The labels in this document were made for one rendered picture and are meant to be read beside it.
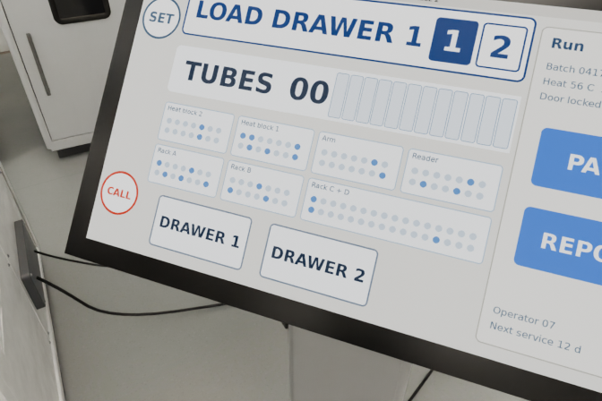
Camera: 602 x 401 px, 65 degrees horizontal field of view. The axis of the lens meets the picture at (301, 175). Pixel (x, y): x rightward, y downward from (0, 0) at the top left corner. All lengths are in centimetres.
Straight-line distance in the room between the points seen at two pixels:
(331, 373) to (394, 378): 8
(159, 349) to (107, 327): 20
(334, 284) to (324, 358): 26
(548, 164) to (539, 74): 7
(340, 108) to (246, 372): 120
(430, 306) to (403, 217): 7
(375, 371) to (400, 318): 24
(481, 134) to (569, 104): 6
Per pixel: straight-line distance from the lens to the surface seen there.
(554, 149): 40
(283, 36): 43
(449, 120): 39
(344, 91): 40
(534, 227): 39
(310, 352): 64
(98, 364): 164
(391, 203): 39
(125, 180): 47
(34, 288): 150
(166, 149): 45
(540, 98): 40
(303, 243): 40
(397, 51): 41
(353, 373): 65
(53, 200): 229
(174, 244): 45
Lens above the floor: 129
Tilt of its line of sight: 37 degrees down
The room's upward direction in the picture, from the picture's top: straight up
